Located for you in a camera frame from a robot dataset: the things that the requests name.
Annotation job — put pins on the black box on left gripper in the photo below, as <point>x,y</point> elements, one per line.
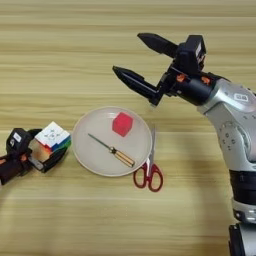
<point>16,141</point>

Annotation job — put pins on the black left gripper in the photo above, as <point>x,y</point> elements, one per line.
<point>13,166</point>

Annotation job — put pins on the round beige plate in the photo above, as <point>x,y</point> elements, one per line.
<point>96,153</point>

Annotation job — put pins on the red cube block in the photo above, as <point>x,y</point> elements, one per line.
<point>122,124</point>

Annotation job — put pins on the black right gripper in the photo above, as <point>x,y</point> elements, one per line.
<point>193,88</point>

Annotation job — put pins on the multicolour puzzle cube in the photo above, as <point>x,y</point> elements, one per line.
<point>51,135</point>

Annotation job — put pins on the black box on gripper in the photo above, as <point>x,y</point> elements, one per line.
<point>16,141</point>
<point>191,53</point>

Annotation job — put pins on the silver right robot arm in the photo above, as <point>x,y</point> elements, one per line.
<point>233,133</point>

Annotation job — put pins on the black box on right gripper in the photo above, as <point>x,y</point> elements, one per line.
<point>191,53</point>

